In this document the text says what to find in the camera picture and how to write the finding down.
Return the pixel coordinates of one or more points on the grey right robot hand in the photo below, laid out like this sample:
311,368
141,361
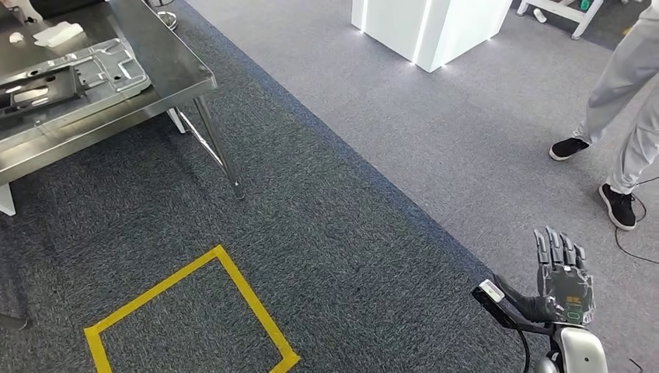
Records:
566,293

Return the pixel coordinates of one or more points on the black plastic frame part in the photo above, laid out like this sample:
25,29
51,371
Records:
69,85

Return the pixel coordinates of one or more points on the steel workbench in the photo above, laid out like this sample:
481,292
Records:
170,67

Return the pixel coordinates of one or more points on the person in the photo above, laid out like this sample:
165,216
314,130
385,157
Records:
618,77

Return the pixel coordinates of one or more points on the white lit display plinth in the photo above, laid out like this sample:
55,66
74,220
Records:
401,26

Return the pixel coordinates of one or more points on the stamped silver metal panel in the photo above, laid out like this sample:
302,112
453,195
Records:
103,91

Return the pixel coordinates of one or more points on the white folded cloth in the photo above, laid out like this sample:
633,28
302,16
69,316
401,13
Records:
59,35

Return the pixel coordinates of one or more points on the black bag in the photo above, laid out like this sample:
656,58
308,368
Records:
62,6

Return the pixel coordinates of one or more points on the small white object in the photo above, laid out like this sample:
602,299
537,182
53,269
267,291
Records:
16,37

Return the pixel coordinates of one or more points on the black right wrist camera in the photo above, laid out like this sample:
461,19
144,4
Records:
489,296

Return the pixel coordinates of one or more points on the white bench frame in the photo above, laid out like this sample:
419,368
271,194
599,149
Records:
584,23

